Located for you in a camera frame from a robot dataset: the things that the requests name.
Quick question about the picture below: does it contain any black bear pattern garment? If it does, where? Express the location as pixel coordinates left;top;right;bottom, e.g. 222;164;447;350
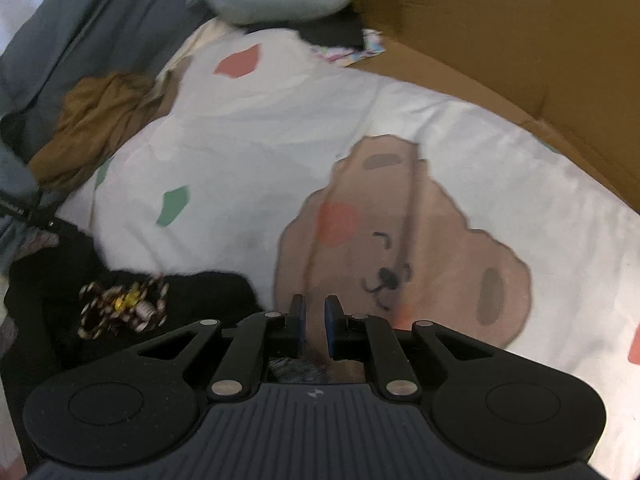
1;245;260;416

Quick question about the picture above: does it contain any black cloth under neck pillow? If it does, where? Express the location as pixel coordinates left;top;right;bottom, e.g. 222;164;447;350
243;6;364;51

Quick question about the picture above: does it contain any brown crumpled garment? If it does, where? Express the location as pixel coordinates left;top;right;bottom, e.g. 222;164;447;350
29;70;181;193

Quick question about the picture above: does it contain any grey blue pillow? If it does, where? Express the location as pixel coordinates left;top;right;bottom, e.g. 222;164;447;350
1;0;213;162

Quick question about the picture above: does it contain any brown cardboard box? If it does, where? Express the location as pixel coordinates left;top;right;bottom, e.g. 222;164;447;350
356;0;639;206

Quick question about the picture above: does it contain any cream bear print quilt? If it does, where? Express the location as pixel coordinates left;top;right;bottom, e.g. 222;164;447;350
61;30;639;479

